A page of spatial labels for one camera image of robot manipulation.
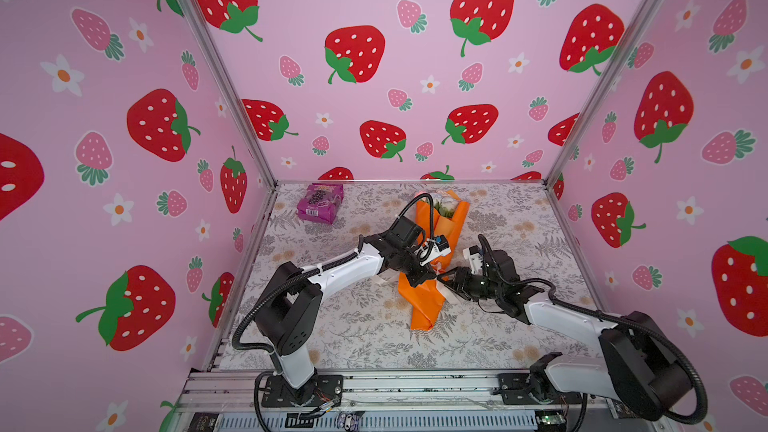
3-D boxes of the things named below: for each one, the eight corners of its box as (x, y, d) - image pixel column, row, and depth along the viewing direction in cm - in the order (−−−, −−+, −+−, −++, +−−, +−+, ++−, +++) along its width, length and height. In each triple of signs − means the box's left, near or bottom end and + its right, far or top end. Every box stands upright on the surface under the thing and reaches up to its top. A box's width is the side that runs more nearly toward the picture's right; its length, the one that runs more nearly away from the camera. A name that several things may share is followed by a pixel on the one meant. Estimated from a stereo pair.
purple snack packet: (298, 222, 110) (293, 211, 105) (313, 189, 121) (310, 178, 116) (331, 227, 109) (328, 216, 104) (344, 193, 120) (342, 182, 115)
